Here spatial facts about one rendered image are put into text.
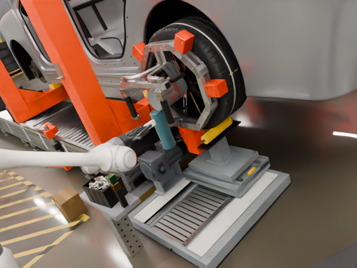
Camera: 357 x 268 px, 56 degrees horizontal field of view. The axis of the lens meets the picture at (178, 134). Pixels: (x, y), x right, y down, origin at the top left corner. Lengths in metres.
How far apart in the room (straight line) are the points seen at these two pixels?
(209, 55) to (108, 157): 0.77
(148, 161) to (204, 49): 0.88
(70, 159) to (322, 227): 1.37
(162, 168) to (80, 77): 0.79
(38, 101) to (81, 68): 1.99
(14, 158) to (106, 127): 0.96
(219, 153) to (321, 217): 0.72
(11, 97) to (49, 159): 2.67
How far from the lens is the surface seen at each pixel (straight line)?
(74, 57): 2.14
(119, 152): 1.38
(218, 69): 1.78
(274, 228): 2.08
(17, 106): 4.03
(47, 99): 4.13
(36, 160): 1.40
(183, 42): 1.75
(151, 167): 2.27
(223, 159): 2.30
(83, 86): 2.16
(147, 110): 2.41
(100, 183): 1.92
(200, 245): 2.00
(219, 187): 2.26
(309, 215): 2.12
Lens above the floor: 1.46
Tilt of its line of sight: 25 degrees down
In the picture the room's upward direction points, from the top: 20 degrees counter-clockwise
